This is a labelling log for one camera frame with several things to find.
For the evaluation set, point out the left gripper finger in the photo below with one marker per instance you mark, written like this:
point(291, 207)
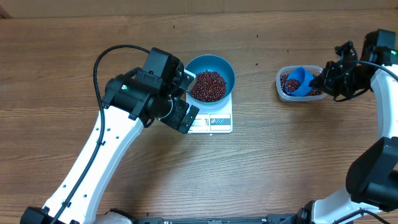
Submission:
point(187, 85)
point(188, 120)

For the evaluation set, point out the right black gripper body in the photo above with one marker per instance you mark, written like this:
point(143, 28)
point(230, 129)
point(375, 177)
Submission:
point(341, 82)

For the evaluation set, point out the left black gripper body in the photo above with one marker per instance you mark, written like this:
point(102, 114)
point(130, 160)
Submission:
point(172, 113)

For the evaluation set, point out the blue plastic scoop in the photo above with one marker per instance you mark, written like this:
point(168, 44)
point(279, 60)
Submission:
point(304, 77)

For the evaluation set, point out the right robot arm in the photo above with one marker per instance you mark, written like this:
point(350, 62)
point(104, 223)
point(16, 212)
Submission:
point(371, 181)

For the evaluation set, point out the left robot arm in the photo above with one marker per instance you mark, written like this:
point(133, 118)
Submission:
point(131, 103)

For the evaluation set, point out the red beans in bowl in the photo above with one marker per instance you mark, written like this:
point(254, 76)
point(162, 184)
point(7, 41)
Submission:
point(210, 87)

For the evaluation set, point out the white digital kitchen scale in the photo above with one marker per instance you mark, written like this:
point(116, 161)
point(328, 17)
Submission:
point(212, 118)

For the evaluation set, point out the teal bowl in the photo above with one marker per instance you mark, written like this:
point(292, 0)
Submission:
point(214, 63)

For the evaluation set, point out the red beans in scoop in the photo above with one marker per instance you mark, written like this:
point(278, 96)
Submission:
point(292, 85)

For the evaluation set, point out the clear plastic container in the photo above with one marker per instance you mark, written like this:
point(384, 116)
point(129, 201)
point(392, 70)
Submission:
point(315, 70)

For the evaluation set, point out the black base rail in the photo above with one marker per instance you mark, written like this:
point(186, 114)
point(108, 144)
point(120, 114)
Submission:
point(217, 220)

